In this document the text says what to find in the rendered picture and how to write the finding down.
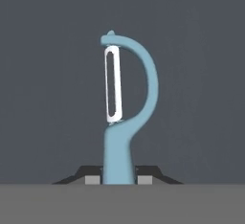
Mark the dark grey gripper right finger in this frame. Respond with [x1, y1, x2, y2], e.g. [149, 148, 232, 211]
[132, 165, 185, 185]

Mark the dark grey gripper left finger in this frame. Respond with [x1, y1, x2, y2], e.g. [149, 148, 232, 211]
[52, 165, 104, 185]

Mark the light blue peeler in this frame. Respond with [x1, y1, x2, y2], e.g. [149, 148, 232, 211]
[100, 30, 160, 185]

